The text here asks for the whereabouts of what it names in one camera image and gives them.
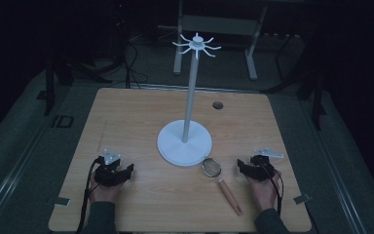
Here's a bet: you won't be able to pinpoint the wooden handled mesh strainer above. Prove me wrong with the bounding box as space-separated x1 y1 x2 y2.
201 157 244 216

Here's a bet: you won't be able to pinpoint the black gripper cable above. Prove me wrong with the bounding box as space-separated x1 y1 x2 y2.
262 161 285 216
75 158 102 234

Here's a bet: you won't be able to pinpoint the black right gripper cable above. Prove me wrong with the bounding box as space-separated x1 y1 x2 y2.
262 161 285 216

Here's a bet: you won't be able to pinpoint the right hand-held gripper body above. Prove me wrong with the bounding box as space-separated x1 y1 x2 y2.
249 147 285 182

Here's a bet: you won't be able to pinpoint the black stand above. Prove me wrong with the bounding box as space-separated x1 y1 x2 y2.
36 38 111 117
261 32 327 132

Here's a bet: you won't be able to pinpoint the person's right hand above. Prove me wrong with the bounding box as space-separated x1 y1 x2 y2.
246 171 282 213

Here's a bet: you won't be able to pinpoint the white hook stand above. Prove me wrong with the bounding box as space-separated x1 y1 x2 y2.
156 31 223 168

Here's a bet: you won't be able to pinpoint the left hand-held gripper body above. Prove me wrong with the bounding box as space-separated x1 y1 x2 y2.
93 148 127 188

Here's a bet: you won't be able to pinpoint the black floor cables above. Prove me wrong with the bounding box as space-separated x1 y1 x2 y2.
110 13 150 90

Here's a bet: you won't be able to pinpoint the white metal desk frame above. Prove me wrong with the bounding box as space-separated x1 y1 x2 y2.
172 0 269 82

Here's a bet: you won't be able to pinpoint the grey tape strip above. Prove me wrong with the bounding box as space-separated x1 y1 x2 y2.
293 193 313 206
54 196 71 207

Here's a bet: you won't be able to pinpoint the person's left hand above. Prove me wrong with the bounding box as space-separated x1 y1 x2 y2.
89 173 125 206

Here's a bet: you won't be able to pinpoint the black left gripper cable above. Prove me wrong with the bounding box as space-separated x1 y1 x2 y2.
75 158 102 234

